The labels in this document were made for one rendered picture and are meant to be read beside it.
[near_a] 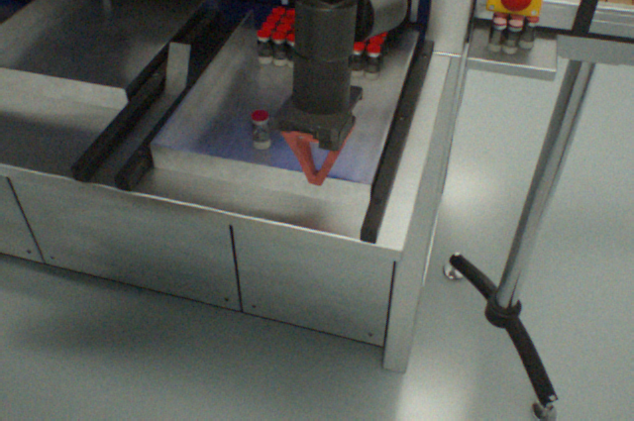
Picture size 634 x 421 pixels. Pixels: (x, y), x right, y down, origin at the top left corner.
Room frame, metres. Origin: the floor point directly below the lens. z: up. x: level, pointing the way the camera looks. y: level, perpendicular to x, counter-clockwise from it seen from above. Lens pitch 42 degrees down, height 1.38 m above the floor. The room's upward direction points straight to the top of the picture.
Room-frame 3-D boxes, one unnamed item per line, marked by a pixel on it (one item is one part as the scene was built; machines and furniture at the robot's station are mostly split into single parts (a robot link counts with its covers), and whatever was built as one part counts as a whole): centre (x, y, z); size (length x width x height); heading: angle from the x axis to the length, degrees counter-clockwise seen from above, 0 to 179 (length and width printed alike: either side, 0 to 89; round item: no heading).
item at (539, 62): (0.86, -0.30, 0.87); 0.14 x 0.13 x 0.02; 164
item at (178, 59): (0.69, 0.20, 0.91); 0.14 x 0.03 x 0.06; 164
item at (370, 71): (0.78, 0.00, 0.90); 0.18 x 0.02 x 0.05; 75
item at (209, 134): (0.70, 0.02, 0.90); 0.34 x 0.26 x 0.04; 164
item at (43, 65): (0.88, 0.32, 0.90); 0.34 x 0.26 x 0.04; 164
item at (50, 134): (0.77, 0.18, 0.87); 0.70 x 0.48 x 0.02; 74
